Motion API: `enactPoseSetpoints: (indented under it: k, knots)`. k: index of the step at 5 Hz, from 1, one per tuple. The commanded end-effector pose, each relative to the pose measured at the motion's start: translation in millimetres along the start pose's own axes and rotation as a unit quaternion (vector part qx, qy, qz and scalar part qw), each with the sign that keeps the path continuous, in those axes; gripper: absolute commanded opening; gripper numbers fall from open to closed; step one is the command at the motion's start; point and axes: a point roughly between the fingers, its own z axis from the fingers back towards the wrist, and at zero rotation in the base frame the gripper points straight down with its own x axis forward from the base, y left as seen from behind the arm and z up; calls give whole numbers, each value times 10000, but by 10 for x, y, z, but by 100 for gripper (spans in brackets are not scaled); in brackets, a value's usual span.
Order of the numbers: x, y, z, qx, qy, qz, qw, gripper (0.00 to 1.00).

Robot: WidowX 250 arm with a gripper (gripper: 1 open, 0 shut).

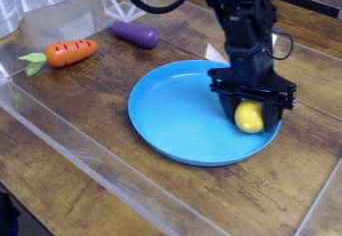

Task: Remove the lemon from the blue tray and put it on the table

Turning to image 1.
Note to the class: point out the clear acrylic enclosure wall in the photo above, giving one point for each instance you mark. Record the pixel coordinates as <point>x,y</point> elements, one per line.
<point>76,165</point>

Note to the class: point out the yellow toy lemon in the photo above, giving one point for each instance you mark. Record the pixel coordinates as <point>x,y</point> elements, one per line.
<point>248,119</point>

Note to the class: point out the clear acrylic corner bracket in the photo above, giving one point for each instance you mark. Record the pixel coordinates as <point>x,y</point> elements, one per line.
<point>121,10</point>

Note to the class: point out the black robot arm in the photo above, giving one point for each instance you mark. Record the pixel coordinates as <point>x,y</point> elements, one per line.
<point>245,21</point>

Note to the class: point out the blue round plastic tray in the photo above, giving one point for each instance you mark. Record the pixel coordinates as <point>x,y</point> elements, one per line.
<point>177,116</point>

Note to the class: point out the purple toy eggplant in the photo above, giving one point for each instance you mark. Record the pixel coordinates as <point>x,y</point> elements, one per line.
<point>139,34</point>

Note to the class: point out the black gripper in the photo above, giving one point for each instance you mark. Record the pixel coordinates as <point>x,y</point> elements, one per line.
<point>249,78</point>

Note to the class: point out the orange toy carrot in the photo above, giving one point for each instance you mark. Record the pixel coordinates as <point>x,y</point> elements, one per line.
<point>60,54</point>

